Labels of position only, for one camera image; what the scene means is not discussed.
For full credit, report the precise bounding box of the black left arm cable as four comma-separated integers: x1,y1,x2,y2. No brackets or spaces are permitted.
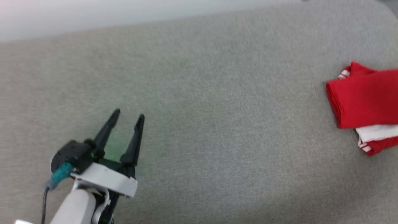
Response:
41,187,51,224

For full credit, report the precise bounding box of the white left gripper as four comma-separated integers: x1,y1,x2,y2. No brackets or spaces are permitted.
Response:
70,108,146,198

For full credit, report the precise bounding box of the teal left camera connector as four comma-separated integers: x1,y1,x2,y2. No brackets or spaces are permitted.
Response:
46,163,74,191

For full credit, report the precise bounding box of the red and white jersey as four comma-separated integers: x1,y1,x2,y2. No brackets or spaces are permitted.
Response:
326,62,398,156

